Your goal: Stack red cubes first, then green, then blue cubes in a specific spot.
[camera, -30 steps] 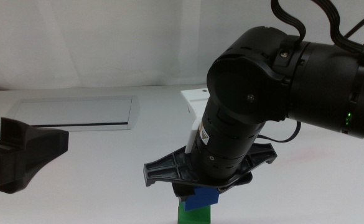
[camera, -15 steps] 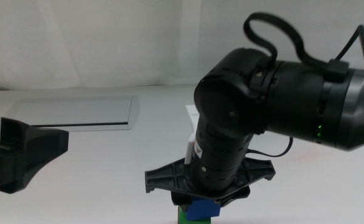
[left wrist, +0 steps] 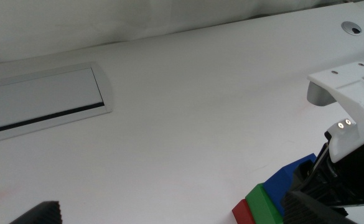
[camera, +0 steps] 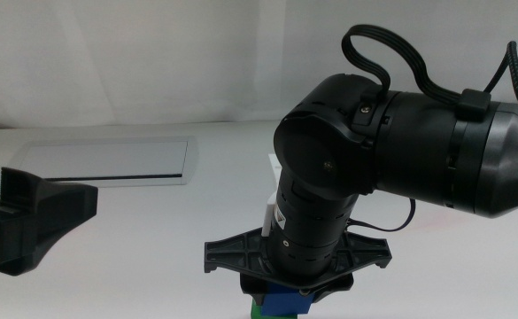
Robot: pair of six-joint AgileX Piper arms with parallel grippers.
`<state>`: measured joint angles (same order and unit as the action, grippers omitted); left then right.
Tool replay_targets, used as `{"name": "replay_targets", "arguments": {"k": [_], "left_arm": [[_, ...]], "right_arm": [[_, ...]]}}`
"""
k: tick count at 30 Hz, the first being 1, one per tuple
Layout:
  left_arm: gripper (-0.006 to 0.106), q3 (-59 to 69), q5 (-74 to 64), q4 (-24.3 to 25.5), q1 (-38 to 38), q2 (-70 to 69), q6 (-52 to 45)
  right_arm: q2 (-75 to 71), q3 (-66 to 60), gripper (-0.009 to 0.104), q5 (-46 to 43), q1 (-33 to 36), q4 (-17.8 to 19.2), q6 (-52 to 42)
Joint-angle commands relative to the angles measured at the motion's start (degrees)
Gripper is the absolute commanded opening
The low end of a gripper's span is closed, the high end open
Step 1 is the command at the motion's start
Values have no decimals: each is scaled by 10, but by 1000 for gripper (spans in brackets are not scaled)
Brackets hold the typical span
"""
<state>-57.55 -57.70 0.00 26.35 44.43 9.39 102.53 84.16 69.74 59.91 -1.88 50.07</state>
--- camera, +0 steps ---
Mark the green cube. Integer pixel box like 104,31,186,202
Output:
250,299,298,319

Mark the blue cube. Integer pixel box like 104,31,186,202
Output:
260,283,315,317

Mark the white backdrop curtain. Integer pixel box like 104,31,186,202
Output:
0,0,518,130

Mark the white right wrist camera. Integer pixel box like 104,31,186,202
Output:
260,152,282,238

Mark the silver table cable hatch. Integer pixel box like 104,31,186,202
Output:
8,136,199,187

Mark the thin black right gripper cable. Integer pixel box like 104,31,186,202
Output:
345,198,417,233

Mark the flat black right arm cable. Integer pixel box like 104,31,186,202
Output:
341,24,464,106

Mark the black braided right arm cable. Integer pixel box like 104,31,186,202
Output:
483,40,518,124

